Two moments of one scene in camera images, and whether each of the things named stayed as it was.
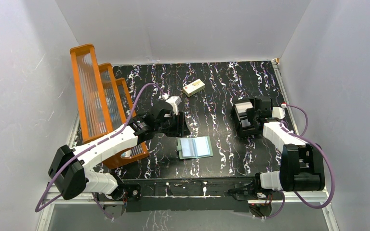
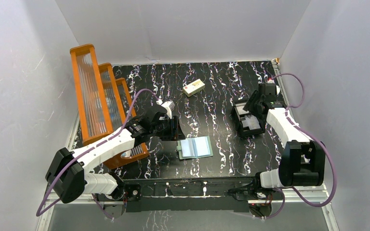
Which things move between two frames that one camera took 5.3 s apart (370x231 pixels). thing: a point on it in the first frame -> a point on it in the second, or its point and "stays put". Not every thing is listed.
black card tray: [246, 127] stays put
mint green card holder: [194, 147] stays put
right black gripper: [249, 112] -> [250, 103]
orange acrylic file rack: [104, 104] stays put
